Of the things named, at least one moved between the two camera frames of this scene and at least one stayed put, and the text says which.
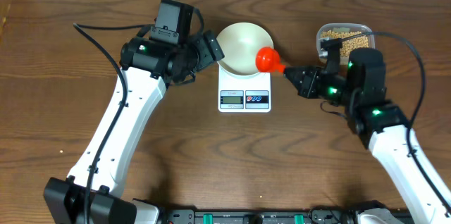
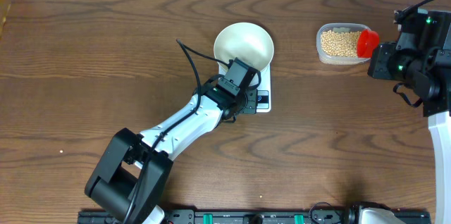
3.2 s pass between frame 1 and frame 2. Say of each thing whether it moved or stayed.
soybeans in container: stayed
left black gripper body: moved
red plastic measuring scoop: moved
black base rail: stayed
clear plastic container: stayed
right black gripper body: moved
